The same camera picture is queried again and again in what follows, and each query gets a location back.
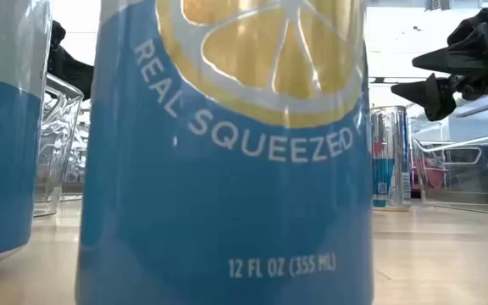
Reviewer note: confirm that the blue lemon soda can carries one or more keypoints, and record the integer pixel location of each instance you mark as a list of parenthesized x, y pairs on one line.
[(227, 190), (2, 148)]

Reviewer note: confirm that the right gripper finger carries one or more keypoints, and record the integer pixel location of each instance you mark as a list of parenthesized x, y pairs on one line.
[(460, 57), (436, 95)]

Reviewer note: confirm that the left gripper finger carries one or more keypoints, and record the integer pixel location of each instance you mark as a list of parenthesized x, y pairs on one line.
[(70, 74)]

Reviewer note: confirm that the blue silver energy drink can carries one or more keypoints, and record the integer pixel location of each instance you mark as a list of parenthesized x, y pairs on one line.
[(390, 169)]

